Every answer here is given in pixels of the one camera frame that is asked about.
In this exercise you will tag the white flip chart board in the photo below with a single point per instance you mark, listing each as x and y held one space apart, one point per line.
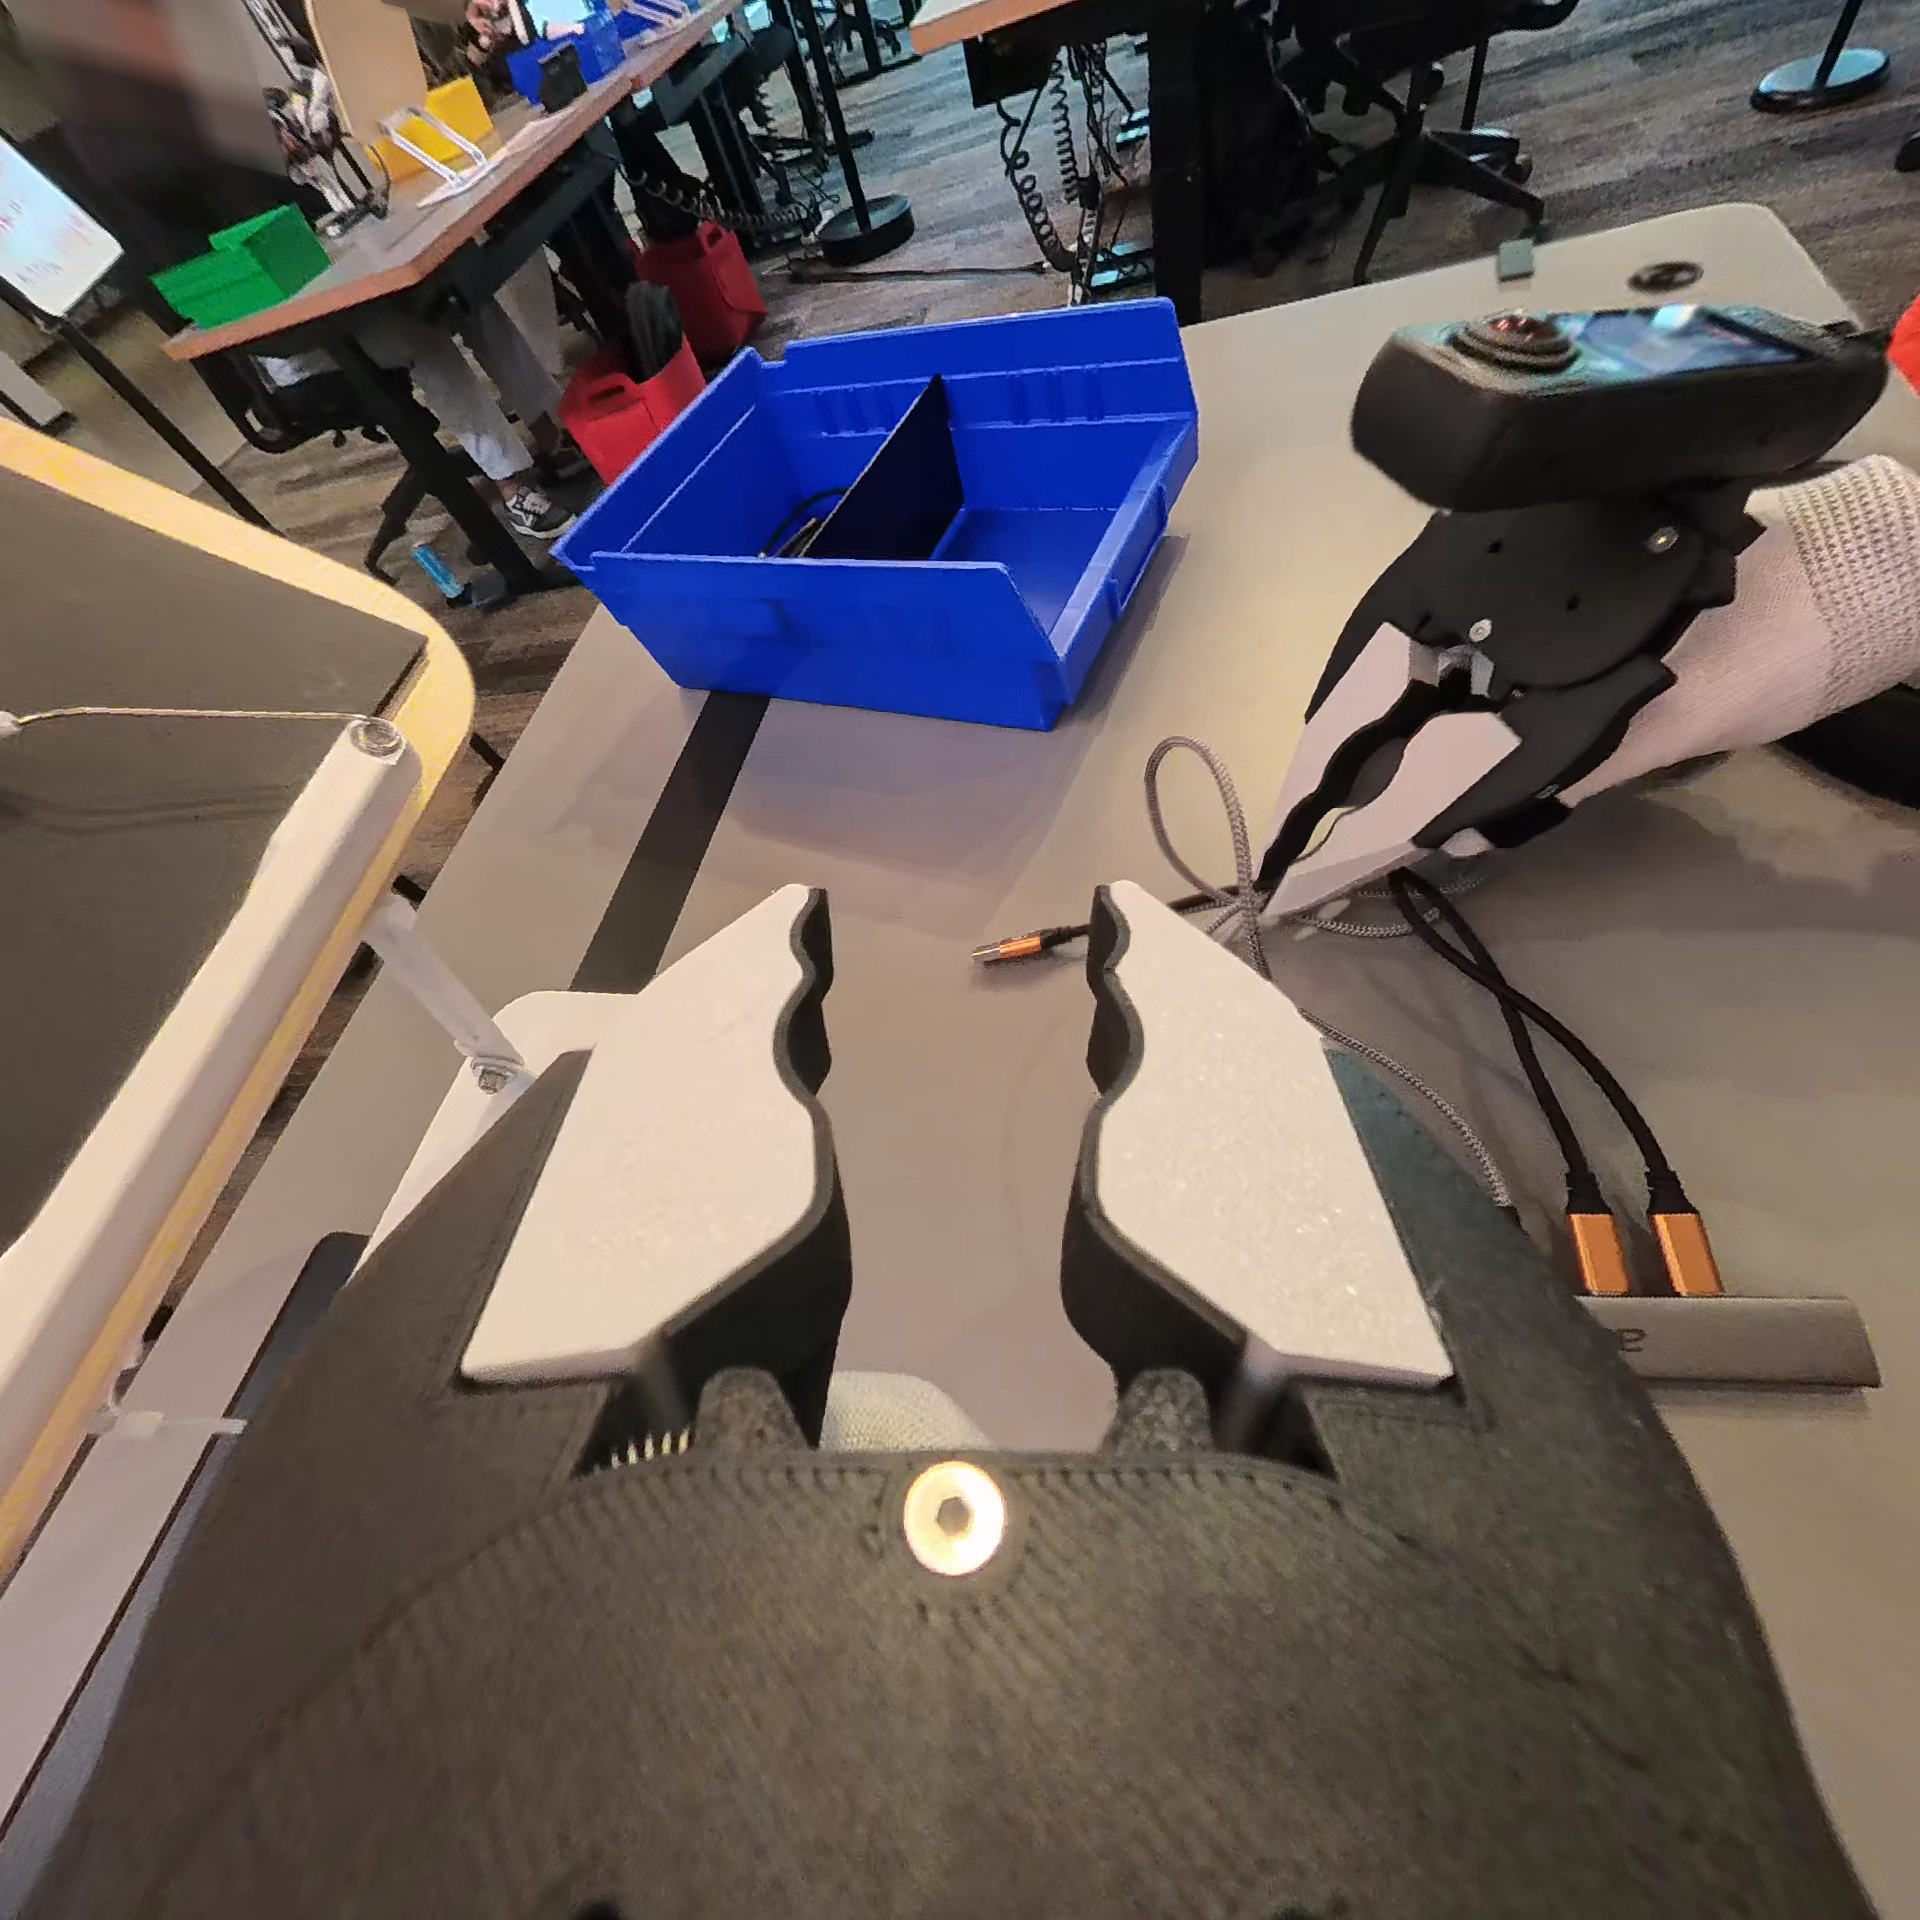
46 227

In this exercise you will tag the green box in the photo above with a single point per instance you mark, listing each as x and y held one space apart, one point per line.
240 263

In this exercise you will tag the blue plastic bin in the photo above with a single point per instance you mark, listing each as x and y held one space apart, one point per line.
872 615

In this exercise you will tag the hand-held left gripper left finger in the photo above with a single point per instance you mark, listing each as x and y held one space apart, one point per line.
663 1173

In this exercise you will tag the background office desk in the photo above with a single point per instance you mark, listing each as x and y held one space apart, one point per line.
393 258

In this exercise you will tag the small blue desk bin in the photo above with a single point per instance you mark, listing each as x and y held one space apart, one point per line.
568 58

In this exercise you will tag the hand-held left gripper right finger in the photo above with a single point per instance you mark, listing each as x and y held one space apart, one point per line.
1260 1173

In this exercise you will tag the grey usb hub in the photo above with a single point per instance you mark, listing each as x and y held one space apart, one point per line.
1770 1343

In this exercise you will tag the person's right hand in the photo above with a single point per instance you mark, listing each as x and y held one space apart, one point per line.
1832 615

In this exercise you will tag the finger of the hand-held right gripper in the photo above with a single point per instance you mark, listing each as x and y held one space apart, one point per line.
1353 722
1428 812

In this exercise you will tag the black round-base pole stand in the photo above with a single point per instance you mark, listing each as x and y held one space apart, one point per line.
1822 74

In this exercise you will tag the red storage crate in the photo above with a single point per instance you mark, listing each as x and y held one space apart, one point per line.
634 417
706 296

